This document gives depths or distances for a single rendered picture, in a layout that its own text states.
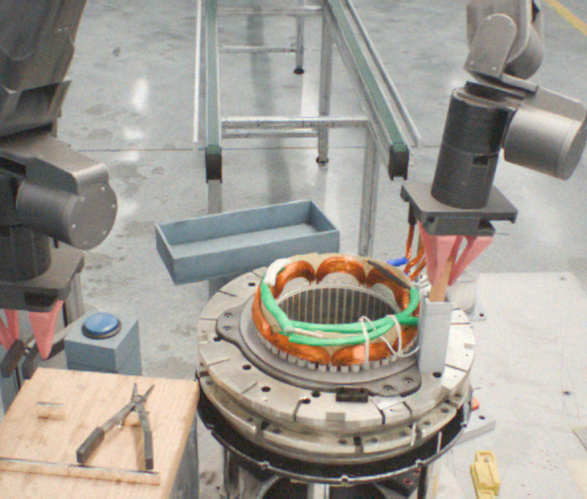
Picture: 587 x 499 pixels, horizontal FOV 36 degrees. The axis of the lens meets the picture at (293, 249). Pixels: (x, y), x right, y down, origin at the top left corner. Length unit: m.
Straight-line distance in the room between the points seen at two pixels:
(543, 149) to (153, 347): 2.18
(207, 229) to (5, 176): 0.63
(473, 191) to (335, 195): 2.93
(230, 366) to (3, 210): 0.33
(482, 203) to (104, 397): 0.45
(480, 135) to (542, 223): 2.90
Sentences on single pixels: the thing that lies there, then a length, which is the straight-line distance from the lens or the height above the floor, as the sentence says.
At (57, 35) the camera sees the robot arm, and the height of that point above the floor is 1.49.
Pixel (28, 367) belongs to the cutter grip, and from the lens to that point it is 0.86.
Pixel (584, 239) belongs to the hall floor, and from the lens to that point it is 3.69.
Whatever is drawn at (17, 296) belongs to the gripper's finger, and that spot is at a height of 1.26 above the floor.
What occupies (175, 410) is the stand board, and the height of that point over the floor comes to 1.07.
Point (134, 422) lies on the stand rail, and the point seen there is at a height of 1.07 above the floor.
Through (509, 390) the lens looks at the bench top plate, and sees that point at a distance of 1.52.
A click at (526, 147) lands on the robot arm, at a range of 0.84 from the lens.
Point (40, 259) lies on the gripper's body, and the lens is 0.82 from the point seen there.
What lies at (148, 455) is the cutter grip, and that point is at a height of 1.09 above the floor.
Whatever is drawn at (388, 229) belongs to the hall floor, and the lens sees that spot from 3.57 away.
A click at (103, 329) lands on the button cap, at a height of 1.04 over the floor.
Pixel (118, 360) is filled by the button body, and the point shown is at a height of 1.01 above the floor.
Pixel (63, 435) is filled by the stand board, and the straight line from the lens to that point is 0.98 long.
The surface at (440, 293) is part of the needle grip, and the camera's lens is 0.95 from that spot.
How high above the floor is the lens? 1.70
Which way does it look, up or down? 30 degrees down
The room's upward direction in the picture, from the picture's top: 1 degrees clockwise
